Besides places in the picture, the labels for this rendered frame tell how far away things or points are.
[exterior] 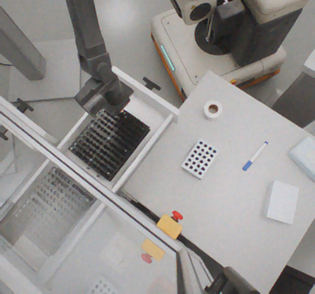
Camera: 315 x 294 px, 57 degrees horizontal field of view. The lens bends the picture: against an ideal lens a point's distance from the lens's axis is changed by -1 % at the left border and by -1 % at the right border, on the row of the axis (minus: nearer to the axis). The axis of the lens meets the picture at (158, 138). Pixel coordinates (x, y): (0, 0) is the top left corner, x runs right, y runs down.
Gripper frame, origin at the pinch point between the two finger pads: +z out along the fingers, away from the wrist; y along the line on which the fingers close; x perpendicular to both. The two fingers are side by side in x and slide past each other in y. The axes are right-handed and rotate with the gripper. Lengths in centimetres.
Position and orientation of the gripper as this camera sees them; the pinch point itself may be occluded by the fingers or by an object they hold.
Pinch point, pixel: (120, 107)
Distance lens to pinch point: 98.3
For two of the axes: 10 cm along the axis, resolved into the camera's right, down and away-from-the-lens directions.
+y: 6.2, -7.6, 1.9
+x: -7.8, -5.9, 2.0
